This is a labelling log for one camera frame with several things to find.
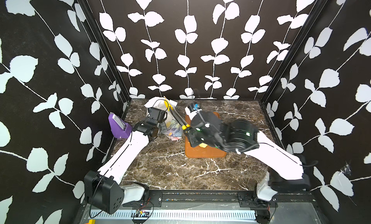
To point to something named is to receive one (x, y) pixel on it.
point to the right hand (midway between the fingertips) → (184, 129)
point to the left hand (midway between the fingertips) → (161, 125)
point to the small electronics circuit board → (142, 213)
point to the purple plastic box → (120, 129)
